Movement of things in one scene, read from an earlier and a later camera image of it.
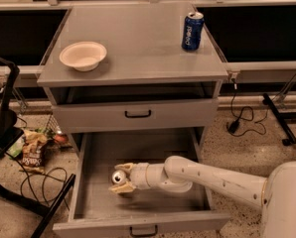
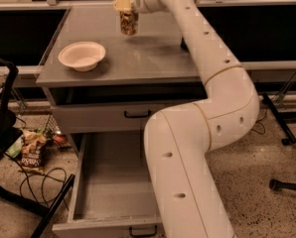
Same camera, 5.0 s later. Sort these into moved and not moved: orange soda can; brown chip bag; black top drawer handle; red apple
Moved: orange soda can
Not moved: red apple; brown chip bag; black top drawer handle
